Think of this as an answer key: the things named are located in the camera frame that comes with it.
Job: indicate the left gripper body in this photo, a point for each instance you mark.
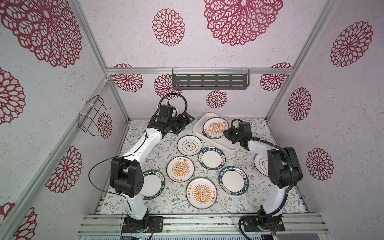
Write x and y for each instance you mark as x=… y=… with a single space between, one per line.
x=177 y=125

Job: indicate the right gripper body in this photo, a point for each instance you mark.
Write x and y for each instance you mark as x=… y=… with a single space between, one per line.
x=230 y=135

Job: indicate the orange sunburst plate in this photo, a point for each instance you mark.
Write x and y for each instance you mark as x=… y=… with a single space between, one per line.
x=201 y=193
x=180 y=169
x=213 y=128

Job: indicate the green rim lettered plate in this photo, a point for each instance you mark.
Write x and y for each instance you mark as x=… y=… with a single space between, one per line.
x=212 y=158
x=233 y=181
x=154 y=184

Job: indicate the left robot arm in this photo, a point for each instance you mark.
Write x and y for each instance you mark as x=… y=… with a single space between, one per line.
x=126 y=171

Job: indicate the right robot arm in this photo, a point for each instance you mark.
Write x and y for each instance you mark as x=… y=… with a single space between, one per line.
x=284 y=169

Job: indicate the white plastic bin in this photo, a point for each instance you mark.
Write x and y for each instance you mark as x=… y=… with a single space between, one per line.
x=221 y=143

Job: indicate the green clover centre plate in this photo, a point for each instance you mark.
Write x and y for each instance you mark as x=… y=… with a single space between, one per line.
x=189 y=145

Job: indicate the clover plate far right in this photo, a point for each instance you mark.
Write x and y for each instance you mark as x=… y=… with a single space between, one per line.
x=261 y=164

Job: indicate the orange sunburst plate front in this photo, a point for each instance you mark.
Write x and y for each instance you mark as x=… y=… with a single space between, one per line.
x=201 y=193

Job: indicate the grey slotted wall shelf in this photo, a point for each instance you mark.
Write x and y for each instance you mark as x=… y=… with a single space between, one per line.
x=210 y=81

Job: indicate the black wire wall rack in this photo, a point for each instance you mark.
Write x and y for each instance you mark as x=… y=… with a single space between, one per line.
x=96 y=121

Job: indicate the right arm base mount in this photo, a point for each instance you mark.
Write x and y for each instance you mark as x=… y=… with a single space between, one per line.
x=264 y=224

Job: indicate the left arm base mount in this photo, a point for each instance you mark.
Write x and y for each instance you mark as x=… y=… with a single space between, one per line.
x=149 y=224

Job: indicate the aluminium front rail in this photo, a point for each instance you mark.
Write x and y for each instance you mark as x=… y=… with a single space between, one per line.
x=199 y=224

